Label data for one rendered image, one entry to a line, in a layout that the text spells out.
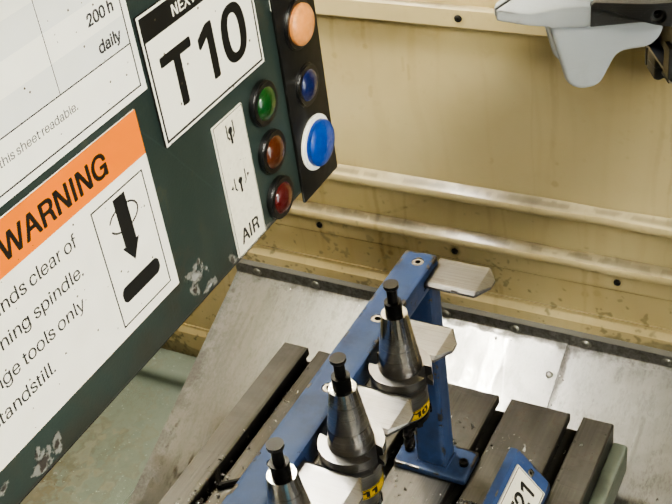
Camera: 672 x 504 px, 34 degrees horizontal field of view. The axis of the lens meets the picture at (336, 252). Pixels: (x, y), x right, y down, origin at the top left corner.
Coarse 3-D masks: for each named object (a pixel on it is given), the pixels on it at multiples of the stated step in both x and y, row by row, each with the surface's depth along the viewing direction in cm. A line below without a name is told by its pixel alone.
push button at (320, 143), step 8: (320, 120) 68; (328, 120) 69; (312, 128) 68; (320, 128) 68; (328, 128) 69; (312, 136) 68; (320, 136) 68; (328, 136) 69; (312, 144) 68; (320, 144) 68; (328, 144) 69; (312, 152) 68; (320, 152) 68; (328, 152) 69; (312, 160) 68; (320, 160) 69
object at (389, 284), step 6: (384, 282) 104; (390, 282) 104; (396, 282) 104; (384, 288) 103; (390, 288) 103; (396, 288) 103; (390, 294) 104; (396, 294) 104; (384, 300) 105; (390, 300) 104; (396, 300) 104; (384, 306) 105; (390, 306) 104; (396, 306) 104; (390, 312) 105; (396, 312) 105; (402, 312) 105
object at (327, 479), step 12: (300, 468) 101; (312, 468) 101; (324, 468) 101; (312, 480) 100; (324, 480) 100; (336, 480) 99; (348, 480) 99; (360, 480) 99; (312, 492) 99; (324, 492) 98; (336, 492) 98; (348, 492) 98; (360, 492) 98
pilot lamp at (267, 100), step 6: (264, 90) 62; (270, 90) 62; (264, 96) 62; (270, 96) 62; (258, 102) 62; (264, 102) 62; (270, 102) 62; (258, 108) 62; (264, 108) 62; (270, 108) 62; (264, 114) 62; (270, 114) 63; (264, 120) 63
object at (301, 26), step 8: (296, 8) 63; (304, 8) 64; (296, 16) 63; (304, 16) 64; (312, 16) 65; (296, 24) 63; (304, 24) 64; (312, 24) 65; (296, 32) 63; (304, 32) 64; (312, 32) 65; (296, 40) 64; (304, 40) 64
